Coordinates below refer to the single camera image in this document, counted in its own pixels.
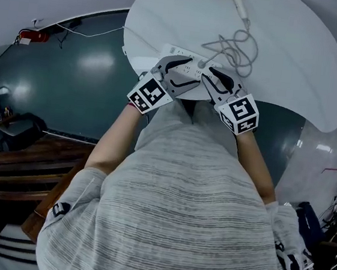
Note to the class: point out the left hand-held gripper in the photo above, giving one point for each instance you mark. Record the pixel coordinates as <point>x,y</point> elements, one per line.
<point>149,94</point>

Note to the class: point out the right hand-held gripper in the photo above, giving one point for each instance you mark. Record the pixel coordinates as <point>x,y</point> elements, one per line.
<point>240,112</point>

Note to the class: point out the white power strip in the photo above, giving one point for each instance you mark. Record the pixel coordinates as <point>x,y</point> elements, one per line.
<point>198,73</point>

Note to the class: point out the person's right forearm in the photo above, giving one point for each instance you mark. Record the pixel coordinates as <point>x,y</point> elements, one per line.
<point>255,168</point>

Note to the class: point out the person's left forearm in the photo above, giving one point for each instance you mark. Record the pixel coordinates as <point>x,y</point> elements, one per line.
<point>113,143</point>

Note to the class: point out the grey striped shirt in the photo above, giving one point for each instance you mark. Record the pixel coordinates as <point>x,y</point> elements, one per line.
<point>178,208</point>

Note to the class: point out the pink stick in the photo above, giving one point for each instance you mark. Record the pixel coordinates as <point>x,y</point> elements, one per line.
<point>332,170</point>

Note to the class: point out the red fire extinguisher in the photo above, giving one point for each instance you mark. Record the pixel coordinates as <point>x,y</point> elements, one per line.
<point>34,37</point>

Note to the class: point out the black case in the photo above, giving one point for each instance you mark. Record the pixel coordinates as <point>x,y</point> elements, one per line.
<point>20,131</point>

